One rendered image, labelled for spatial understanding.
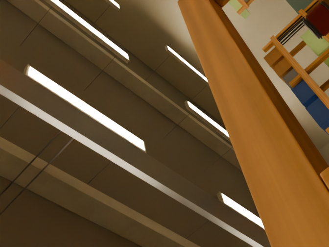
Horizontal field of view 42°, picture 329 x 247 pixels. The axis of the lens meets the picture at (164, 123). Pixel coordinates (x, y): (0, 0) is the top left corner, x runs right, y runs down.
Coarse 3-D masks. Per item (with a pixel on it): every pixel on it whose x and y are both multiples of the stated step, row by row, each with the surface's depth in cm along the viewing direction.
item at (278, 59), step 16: (320, 0) 673; (304, 16) 668; (288, 32) 676; (320, 48) 614; (272, 64) 684; (288, 64) 654; (288, 80) 631; (304, 80) 599; (304, 96) 586; (320, 96) 554; (320, 112) 552
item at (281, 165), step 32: (192, 0) 124; (192, 32) 109; (224, 32) 94; (224, 64) 85; (256, 64) 86; (224, 96) 77; (256, 96) 69; (256, 128) 64; (288, 128) 59; (256, 160) 60; (288, 160) 55; (320, 160) 59; (256, 192) 56; (288, 192) 52; (320, 192) 48; (288, 224) 49; (320, 224) 46
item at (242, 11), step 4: (232, 0) 939; (236, 0) 941; (240, 0) 932; (248, 0) 943; (252, 0) 940; (232, 4) 945; (236, 4) 946; (240, 4) 948; (244, 4) 938; (248, 4) 944; (236, 8) 951; (240, 8) 951; (244, 8) 947; (240, 12) 951; (244, 12) 960; (248, 12) 961; (244, 16) 965
